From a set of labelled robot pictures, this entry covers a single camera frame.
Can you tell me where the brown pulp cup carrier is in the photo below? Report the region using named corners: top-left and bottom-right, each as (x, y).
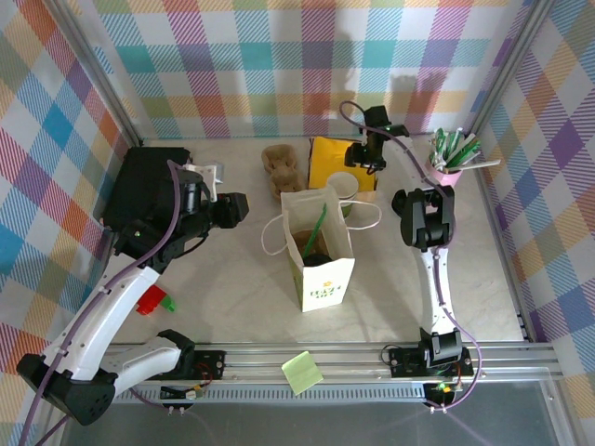
top-left (290, 227), bottom-right (334, 261)
top-left (261, 144), bottom-right (306, 194)

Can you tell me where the red toy block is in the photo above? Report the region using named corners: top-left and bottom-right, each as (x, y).
top-left (136, 284), bottom-right (167, 317)

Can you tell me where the green white striped straw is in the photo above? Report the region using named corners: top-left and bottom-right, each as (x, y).
top-left (430, 128), bottom-right (448, 166)

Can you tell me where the slotted grey cable duct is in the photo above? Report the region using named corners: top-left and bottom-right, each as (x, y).
top-left (111, 387), bottom-right (429, 404)

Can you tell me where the small circuit board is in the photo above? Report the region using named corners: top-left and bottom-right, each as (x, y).
top-left (425, 381), bottom-right (461, 401)
top-left (160, 384), bottom-right (205, 401)

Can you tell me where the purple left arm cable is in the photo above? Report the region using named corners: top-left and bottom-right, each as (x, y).
top-left (16, 160), bottom-right (208, 446)

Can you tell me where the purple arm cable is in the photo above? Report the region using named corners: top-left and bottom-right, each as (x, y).
top-left (16, 160), bottom-right (208, 446)
top-left (338, 100), bottom-right (485, 414)

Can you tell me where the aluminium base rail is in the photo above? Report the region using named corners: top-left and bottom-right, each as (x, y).
top-left (101, 342), bottom-right (566, 386)

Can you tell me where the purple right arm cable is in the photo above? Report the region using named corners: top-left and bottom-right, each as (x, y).
top-left (338, 100), bottom-right (485, 414)

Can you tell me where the yellow cardboard box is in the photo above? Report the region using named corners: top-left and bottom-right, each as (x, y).
top-left (306, 136), bottom-right (377, 192)

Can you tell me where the aluminium frame post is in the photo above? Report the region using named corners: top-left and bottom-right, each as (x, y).
top-left (467, 0), bottom-right (557, 136)
top-left (55, 0), bottom-right (143, 148)

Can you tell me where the white green printed paper bag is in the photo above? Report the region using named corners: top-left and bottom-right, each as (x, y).
top-left (260, 185), bottom-right (382, 313)

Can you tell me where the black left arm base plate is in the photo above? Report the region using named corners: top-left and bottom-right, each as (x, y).
top-left (185, 348), bottom-right (228, 380)

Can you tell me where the black carrying case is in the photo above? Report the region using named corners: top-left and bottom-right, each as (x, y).
top-left (100, 147), bottom-right (192, 234)

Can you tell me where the aluminium side rail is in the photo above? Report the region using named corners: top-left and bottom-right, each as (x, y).
top-left (476, 166), bottom-right (534, 343)

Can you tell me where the green sticky note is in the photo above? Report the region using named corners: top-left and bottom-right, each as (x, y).
top-left (281, 350), bottom-right (324, 396)

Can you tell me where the green paper coffee cup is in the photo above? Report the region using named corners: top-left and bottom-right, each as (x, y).
top-left (325, 171), bottom-right (361, 219)

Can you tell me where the white wrapped straw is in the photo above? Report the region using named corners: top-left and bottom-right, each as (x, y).
top-left (446, 158), bottom-right (500, 173)

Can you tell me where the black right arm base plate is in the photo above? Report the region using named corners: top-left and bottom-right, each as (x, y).
top-left (388, 346), bottom-right (475, 378)

